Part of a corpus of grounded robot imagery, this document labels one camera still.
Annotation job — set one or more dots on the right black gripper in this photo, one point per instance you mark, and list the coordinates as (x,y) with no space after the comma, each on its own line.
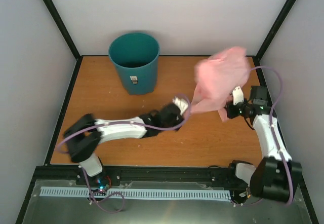
(231,113)

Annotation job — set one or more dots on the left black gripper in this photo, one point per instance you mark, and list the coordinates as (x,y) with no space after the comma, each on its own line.
(180,120)

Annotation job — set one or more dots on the pink plastic trash bag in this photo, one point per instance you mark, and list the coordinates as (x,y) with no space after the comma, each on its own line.
(216,77)

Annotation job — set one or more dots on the teal plastic trash bin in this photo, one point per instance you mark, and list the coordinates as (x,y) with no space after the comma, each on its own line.
(136,54)

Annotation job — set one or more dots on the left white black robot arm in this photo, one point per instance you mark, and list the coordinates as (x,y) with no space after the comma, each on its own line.
(83,137)

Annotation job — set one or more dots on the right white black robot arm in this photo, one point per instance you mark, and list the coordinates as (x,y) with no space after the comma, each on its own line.
(277,175)

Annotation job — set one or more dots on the label sticker on bin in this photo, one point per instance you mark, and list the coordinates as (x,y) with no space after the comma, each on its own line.
(134,80)

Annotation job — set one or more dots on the small lit circuit board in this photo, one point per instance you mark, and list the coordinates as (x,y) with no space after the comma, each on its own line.
(104,183)

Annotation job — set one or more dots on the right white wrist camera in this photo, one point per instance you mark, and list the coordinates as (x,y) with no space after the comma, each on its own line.
(237,95)

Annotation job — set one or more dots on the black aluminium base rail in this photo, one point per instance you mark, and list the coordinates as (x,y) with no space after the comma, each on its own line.
(115,175)

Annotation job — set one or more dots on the right black frame post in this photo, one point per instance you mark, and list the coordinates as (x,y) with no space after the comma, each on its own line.
(275,28)

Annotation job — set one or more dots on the black frame post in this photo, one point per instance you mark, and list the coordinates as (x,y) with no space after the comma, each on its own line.
(275,28)
(62,28)

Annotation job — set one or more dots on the light blue cable duct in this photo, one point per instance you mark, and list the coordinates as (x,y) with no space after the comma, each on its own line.
(139,194)

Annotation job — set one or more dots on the left black frame post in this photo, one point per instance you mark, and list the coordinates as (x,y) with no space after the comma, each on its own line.
(62,28)

